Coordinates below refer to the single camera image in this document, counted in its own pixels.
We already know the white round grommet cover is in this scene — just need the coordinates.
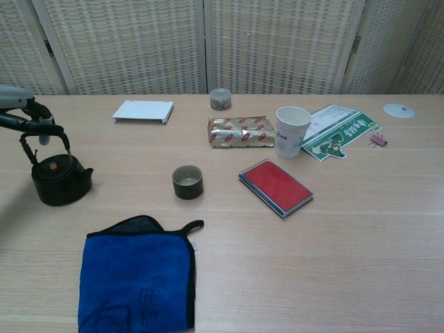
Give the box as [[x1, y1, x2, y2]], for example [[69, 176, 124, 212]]
[[383, 103, 416, 119]]

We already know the red ink pad case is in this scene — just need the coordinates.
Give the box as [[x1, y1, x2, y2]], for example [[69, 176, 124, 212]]
[[238, 158, 315, 221]]

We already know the woven folding screen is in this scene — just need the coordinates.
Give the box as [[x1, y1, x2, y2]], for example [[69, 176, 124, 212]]
[[0, 0, 444, 98]]

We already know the small dark ceramic teacup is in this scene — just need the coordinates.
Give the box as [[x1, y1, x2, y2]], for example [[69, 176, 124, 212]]
[[171, 164, 204, 200]]

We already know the pink binder clip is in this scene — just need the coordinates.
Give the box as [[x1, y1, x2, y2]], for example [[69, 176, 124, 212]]
[[369, 132, 389, 148]]

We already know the black cast iron teapot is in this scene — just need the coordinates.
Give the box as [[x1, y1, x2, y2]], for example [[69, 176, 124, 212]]
[[19, 130, 94, 207]]

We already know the white plastic tray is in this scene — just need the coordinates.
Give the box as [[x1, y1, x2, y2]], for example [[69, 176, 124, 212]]
[[111, 100, 175, 125]]

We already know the small round patterned tin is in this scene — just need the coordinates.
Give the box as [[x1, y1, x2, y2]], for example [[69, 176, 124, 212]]
[[210, 88, 233, 111]]

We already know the green white flattened carton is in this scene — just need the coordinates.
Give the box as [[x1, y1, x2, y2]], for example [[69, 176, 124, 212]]
[[300, 103, 384, 162]]

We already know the gold foil tea package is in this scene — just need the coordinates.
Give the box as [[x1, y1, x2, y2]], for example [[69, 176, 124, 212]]
[[207, 117, 277, 149]]

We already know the white paper cup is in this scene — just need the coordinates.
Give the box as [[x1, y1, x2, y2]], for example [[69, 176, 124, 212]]
[[275, 105, 312, 159]]

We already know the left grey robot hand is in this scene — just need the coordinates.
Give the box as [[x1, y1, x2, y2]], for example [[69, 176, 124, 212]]
[[0, 83, 65, 146]]

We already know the blue microfiber towel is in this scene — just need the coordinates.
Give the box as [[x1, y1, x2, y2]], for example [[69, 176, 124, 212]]
[[77, 214, 205, 333]]

